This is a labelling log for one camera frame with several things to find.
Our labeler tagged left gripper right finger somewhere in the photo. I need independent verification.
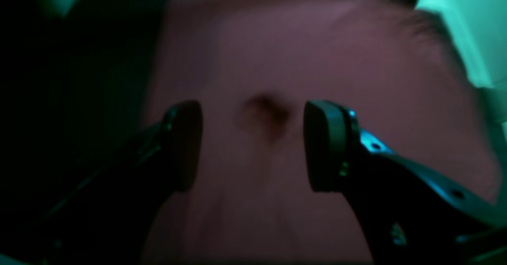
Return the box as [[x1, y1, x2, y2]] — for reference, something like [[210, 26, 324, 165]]
[[303, 100, 507, 265]]

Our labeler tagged black table cloth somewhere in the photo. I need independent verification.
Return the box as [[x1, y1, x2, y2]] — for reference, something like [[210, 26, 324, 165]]
[[1, 0, 168, 213]]

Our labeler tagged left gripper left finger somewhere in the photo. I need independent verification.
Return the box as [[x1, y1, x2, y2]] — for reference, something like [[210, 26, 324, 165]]
[[1, 100, 203, 265]]

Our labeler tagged red long-sleeve T-shirt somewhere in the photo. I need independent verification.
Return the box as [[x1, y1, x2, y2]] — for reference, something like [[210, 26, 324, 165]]
[[141, 0, 502, 265]]

